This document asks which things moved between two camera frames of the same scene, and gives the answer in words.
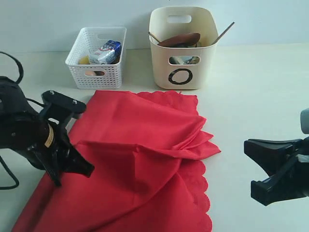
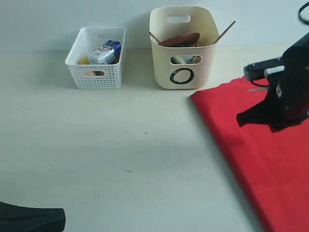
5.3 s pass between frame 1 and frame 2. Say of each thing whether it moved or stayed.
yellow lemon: stayed
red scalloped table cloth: moved
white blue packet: stayed
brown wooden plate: stayed
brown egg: stayed
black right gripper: moved
